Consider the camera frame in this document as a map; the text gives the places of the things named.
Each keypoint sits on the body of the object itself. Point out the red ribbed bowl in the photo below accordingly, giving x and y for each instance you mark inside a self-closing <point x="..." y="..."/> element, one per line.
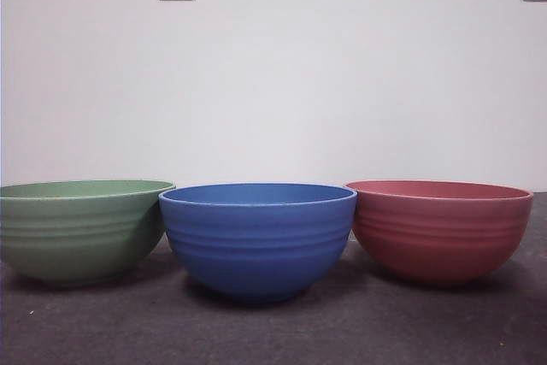
<point x="440" y="232"/>

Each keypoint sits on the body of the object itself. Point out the green ribbed bowl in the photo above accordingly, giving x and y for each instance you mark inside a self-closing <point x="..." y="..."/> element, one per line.
<point x="77" y="232"/>

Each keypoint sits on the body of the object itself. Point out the blue ribbed bowl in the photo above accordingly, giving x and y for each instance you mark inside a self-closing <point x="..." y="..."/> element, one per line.
<point x="256" y="241"/>

